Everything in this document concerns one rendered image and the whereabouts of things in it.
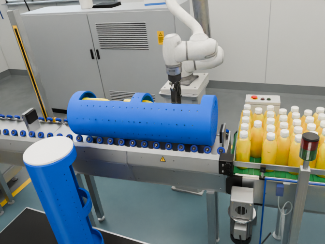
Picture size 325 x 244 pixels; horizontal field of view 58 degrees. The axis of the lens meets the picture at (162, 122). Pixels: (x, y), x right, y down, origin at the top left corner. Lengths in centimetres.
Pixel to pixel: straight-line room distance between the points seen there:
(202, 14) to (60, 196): 142
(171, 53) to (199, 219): 149
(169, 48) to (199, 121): 41
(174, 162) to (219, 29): 296
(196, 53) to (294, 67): 299
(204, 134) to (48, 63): 316
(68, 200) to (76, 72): 252
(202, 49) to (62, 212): 123
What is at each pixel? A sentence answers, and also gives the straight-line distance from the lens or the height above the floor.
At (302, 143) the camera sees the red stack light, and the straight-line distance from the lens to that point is 128.
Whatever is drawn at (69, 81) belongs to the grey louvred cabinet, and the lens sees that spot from 425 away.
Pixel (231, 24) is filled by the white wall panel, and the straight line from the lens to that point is 437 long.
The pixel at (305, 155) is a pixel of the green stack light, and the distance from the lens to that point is 129.
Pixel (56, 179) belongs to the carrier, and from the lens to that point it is 175.
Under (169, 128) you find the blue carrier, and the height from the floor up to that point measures 111.
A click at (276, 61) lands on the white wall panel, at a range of 443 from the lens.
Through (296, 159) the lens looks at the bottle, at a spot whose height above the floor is 100.
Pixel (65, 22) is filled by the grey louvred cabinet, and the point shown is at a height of 133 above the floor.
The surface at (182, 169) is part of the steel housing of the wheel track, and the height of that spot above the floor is 83.
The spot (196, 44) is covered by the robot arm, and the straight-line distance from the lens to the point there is 158.
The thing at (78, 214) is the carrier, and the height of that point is 62.
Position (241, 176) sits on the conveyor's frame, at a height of 90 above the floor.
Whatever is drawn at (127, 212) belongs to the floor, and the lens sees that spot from 272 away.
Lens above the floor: 193
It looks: 30 degrees down
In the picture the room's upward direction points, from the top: 7 degrees counter-clockwise
